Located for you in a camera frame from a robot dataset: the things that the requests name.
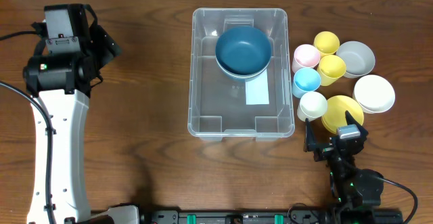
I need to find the white label in bin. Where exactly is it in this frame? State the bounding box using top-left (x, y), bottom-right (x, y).
top-left (245, 70), bottom-right (269, 105)

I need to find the white plastic cup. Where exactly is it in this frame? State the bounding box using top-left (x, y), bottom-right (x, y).
top-left (297, 91), bottom-right (328, 122)

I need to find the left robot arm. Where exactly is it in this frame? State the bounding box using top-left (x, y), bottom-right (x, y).
top-left (23, 4), bottom-right (140, 223)

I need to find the light blue cup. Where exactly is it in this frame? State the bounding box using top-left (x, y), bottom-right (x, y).
top-left (292, 68), bottom-right (321, 98)

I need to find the yellow small bowl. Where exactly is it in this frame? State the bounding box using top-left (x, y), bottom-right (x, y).
top-left (321, 95), bottom-right (364, 134)

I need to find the white small bowl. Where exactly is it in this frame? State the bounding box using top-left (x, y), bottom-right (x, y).
top-left (352, 74), bottom-right (396, 114)

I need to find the yellow cup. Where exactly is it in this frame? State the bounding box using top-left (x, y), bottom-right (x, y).
top-left (317, 55), bottom-right (346, 86)
top-left (313, 31), bottom-right (340, 57)

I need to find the clear plastic storage bin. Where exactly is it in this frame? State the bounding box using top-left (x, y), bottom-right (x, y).
top-left (187, 8), bottom-right (295, 141)

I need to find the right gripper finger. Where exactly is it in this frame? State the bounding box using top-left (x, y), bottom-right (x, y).
top-left (344, 110), bottom-right (365, 131)
top-left (304, 118), bottom-right (315, 146)

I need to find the pink plastic cup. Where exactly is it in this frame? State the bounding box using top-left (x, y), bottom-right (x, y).
top-left (292, 44), bottom-right (321, 73)

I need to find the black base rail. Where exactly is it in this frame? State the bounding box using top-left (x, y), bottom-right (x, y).
top-left (140, 209), bottom-right (404, 224)

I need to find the grey small bowl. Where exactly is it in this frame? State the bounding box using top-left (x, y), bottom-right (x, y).
top-left (336, 41), bottom-right (375, 79)

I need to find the dark blue bowl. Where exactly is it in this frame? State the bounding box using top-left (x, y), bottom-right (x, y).
top-left (222, 70), bottom-right (266, 81)
top-left (215, 26), bottom-right (272, 75)

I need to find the cream large bowl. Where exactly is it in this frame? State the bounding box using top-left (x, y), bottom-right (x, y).
top-left (216, 60), bottom-right (270, 80)

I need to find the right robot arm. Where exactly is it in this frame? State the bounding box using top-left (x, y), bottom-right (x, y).
top-left (304, 111), bottom-right (384, 223)

